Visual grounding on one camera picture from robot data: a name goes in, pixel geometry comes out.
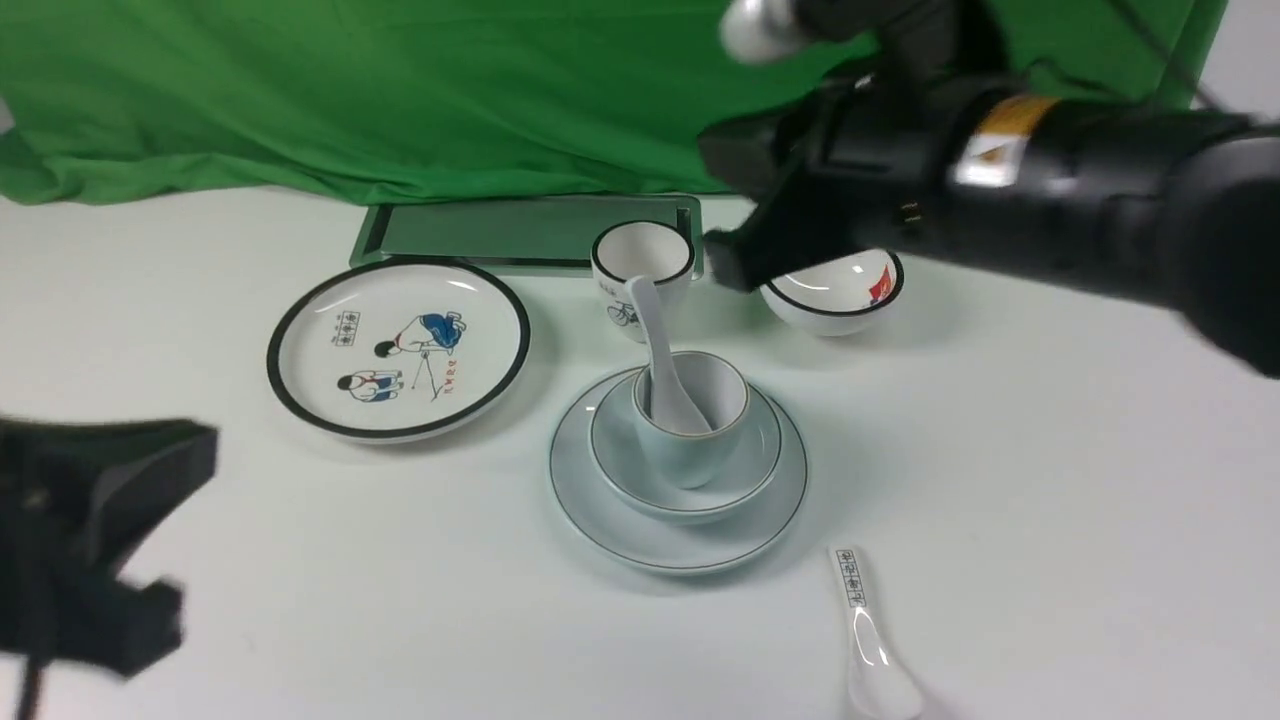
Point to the pale blue plain plate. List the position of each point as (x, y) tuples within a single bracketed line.
[(583, 501)]

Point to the white cup with bicycle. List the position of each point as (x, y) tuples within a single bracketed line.
[(631, 249)]

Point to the white spoon with label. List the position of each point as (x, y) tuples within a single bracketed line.
[(878, 686)]

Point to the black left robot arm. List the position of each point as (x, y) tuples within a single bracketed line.
[(77, 500)]

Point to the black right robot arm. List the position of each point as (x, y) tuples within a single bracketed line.
[(1170, 208)]

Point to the black-rimmed illustrated plate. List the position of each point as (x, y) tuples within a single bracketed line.
[(399, 351)]

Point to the pale blue large bowl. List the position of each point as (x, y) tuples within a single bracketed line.
[(689, 493)]

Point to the green rectangular tray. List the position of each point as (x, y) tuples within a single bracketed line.
[(550, 235)]

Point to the green backdrop cloth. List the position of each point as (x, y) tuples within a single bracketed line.
[(372, 101)]

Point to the black-rimmed white small bowl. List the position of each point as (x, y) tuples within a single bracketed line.
[(838, 298)]

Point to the pale blue ceramic cup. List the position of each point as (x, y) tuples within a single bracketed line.
[(721, 394)]

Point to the plain white ceramic spoon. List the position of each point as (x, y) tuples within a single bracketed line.
[(670, 405)]

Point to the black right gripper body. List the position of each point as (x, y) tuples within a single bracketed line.
[(870, 136)]

